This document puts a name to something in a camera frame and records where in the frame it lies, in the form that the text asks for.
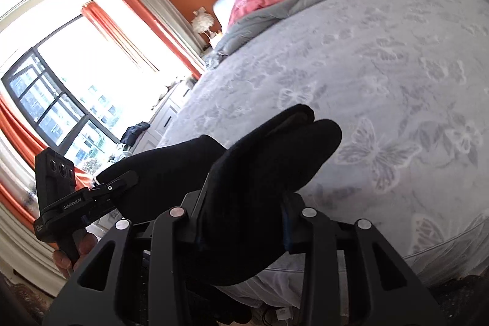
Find white feather lamp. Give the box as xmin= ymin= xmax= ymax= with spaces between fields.
xmin=192 ymin=7 xmax=217 ymax=49

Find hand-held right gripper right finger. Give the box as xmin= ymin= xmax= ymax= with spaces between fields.
xmin=281 ymin=192 xmax=446 ymax=326

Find person's left hand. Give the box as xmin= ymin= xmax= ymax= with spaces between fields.
xmin=53 ymin=230 xmax=100 ymax=278

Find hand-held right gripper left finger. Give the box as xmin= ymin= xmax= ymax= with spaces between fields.
xmin=42 ymin=169 xmax=215 ymax=326

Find white cabinet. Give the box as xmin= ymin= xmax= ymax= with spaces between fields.
xmin=130 ymin=79 xmax=196 ymax=156

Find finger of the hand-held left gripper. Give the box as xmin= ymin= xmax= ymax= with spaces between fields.
xmin=92 ymin=170 xmax=139 ymax=197

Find orange curtain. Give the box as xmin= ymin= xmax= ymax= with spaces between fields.
xmin=94 ymin=0 xmax=206 ymax=81
xmin=0 ymin=181 xmax=39 ymax=232
xmin=0 ymin=95 xmax=96 ymax=185
xmin=81 ymin=2 xmax=154 ymax=72

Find black pants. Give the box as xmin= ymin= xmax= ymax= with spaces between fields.
xmin=95 ymin=104 xmax=342 ymax=326

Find dark blue garment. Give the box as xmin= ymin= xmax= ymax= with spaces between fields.
xmin=121 ymin=122 xmax=151 ymax=145

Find grey butterfly-print bed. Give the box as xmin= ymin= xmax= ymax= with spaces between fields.
xmin=156 ymin=0 xmax=489 ymax=311

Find black-framed window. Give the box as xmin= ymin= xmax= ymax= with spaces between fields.
xmin=0 ymin=13 xmax=193 ymax=174

